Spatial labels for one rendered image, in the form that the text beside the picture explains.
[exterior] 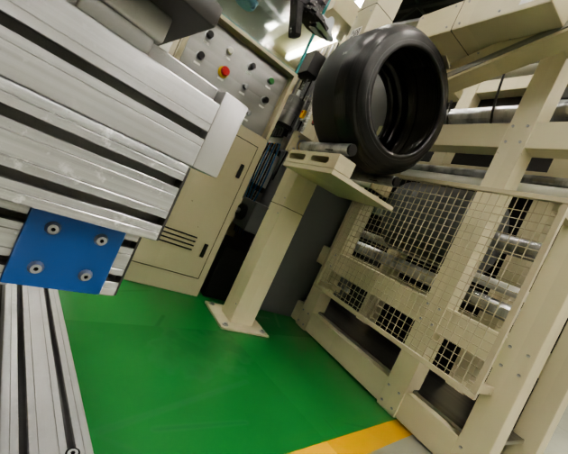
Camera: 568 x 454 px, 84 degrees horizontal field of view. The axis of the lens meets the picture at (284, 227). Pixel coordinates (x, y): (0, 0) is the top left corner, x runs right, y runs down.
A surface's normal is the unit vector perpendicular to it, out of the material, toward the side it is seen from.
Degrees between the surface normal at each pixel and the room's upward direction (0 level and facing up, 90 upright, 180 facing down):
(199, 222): 90
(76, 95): 90
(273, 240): 90
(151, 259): 90
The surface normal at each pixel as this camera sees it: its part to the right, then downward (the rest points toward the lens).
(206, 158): 0.62, 0.31
